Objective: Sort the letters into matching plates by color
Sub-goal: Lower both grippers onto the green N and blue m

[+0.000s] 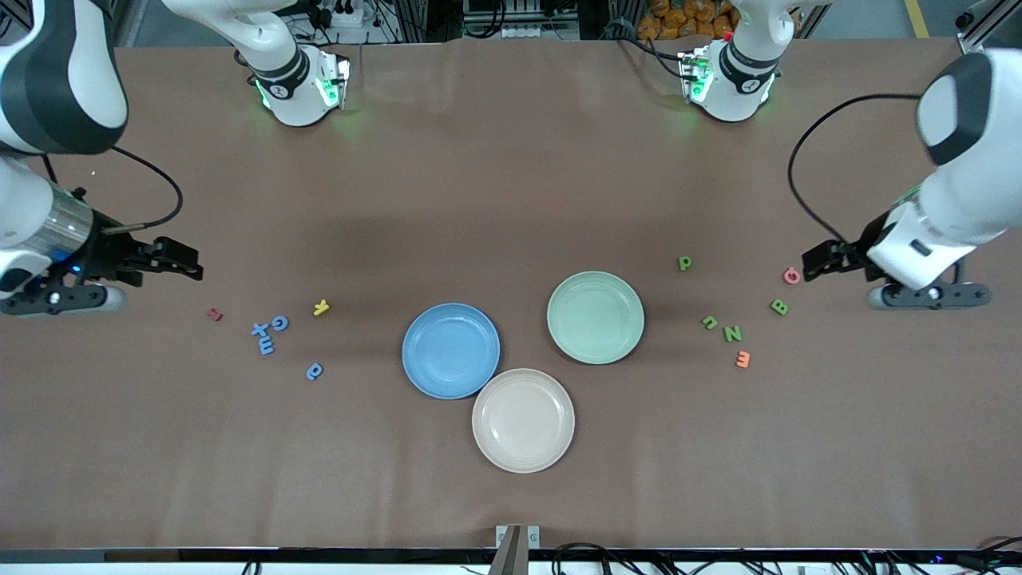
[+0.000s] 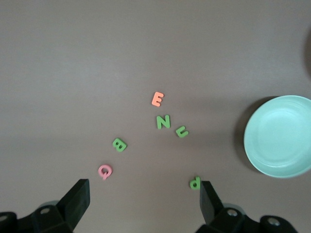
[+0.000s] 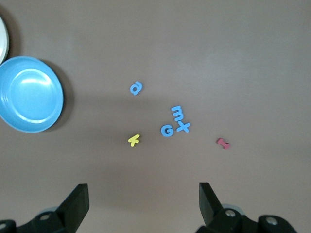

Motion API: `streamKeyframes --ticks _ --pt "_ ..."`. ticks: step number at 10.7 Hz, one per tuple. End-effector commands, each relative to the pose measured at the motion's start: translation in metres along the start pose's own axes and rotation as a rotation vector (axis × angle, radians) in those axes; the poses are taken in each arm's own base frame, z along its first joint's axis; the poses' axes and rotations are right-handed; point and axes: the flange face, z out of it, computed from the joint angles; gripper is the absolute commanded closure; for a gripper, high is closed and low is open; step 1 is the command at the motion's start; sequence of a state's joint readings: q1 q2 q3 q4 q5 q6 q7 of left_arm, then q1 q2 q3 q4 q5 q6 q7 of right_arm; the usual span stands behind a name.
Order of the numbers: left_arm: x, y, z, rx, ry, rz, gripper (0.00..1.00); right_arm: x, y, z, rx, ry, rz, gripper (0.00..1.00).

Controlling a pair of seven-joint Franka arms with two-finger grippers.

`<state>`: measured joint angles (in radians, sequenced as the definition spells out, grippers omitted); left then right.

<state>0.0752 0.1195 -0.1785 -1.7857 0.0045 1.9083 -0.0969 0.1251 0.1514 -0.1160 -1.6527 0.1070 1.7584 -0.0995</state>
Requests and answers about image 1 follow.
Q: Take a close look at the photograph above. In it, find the green plate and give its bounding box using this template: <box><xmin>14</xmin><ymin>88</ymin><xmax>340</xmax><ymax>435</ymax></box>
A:
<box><xmin>547</xmin><ymin>271</ymin><xmax>645</xmax><ymax>366</ymax></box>

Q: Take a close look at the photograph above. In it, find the blue plate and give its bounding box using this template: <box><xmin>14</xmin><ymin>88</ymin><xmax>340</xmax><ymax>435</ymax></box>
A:
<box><xmin>402</xmin><ymin>303</ymin><xmax>501</xmax><ymax>400</ymax></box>

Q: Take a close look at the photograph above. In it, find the bag of orange items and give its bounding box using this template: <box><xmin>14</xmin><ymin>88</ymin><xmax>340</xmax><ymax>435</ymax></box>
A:
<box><xmin>636</xmin><ymin>0</ymin><xmax>739</xmax><ymax>41</ymax></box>

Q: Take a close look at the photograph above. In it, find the white power strip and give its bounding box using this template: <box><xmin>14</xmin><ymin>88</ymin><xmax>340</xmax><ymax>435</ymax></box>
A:
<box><xmin>319</xmin><ymin>0</ymin><xmax>364</xmax><ymax>29</ymax></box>

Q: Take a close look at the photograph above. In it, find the beige pink plate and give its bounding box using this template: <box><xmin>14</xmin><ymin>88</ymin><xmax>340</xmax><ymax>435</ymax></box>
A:
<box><xmin>472</xmin><ymin>368</ymin><xmax>576</xmax><ymax>474</ymax></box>

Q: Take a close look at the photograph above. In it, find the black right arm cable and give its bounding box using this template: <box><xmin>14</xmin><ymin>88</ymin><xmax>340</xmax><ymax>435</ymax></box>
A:
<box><xmin>102</xmin><ymin>146</ymin><xmax>184</xmax><ymax>234</ymax></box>

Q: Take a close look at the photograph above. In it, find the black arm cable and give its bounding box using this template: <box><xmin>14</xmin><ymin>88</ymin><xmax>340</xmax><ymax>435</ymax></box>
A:
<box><xmin>102</xmin><ymin>146</ymin><xmax>184</xmax><ymax>234</ymax></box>
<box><xmin>788</xmin><ymin>93</ymin><xmax>923</xmax><ymax>244</ymax></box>

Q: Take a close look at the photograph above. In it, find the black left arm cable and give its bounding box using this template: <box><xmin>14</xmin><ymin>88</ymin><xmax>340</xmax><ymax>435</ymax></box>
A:
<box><xmin>788</xmin><ymin>93</ymin><xmax>923</xmax><ymax>244</ymax></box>

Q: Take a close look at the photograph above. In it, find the aluminium frame post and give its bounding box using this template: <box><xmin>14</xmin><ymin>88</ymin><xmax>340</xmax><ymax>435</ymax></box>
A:
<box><xmin>954</xmin><ymin>0</ymin><xmax>1022</xmax><ymax>55</ymax></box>

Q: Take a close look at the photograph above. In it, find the black table edge rail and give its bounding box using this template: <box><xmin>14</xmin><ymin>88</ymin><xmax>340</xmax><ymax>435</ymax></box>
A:
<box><xmin>0</xmin><ymin>547</ymin><xmax>1022</xmax><ymax>565</ymax></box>

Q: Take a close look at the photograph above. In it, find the grey metal bracket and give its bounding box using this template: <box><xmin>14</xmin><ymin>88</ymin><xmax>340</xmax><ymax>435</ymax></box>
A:
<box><xmin>496</xmin><ymin>525</ymin><xmax>541</xmax><ymax>575</ymax></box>

